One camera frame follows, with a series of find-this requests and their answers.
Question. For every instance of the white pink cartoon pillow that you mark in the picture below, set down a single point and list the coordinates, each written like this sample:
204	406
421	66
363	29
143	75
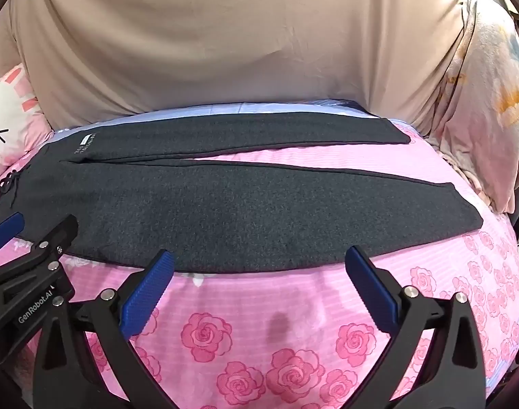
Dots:
12	136

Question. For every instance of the floral pillow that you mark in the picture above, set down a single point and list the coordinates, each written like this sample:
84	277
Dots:
485	115

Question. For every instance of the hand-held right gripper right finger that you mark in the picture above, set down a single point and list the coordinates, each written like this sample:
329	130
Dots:
368	283

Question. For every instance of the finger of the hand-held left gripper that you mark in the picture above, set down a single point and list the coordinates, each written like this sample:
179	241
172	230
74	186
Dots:
6	228
34	272

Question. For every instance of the dark grey pants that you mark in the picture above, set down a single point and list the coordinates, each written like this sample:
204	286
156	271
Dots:
242	213

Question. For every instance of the pink rose bedsheet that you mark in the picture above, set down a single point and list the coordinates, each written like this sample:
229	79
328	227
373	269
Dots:
242	306

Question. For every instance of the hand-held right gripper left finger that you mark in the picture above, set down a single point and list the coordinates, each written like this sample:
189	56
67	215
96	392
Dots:
151	279

